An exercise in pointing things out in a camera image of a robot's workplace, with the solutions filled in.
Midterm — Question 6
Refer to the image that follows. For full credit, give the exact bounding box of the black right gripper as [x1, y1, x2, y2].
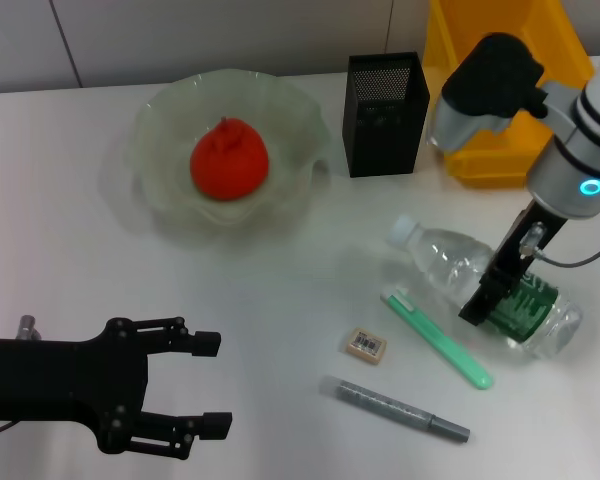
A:
[457, 198, 570, 327]

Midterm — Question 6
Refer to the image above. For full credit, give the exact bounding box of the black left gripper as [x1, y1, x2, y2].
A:
[0, 315, 223, 455]

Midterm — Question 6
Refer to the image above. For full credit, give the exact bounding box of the clear water bottle green label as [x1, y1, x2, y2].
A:
[387, 214, 585, 362]

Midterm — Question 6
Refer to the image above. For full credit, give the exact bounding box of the orange fruit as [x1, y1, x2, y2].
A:
[189, 116, 270, 202]

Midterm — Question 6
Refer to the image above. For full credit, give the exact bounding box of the mint green pen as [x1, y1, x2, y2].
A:
[379, 290, 494, 391]

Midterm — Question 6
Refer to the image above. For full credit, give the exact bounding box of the beige eraser with barcode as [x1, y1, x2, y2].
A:
[344, 327, 388, 366]

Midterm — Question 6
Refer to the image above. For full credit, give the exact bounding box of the grey marker pen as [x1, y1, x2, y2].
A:
[319, 375, 471, 445]

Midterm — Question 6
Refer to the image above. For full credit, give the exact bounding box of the black mesh pen holder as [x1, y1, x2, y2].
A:
[343, 51, 430, 179]

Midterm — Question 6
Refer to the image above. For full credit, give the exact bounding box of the pale green glass fruit plate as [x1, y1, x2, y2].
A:
[99, 68, 339, 250]

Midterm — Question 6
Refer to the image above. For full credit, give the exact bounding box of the yellow plastic bin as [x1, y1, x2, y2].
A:
[422, 0, 597, 190]

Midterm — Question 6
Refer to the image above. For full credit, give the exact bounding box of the right gripper cable with plug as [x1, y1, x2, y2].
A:
[518, 222, 600, 268]

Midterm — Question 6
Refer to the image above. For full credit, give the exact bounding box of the gripper cable with plug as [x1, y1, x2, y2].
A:
[518, 222, 600, 268]
[0, 313, 42, 437]

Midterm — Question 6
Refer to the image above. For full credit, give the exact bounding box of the left gripper cable with plug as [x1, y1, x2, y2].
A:
[0, 313, 42, 437]

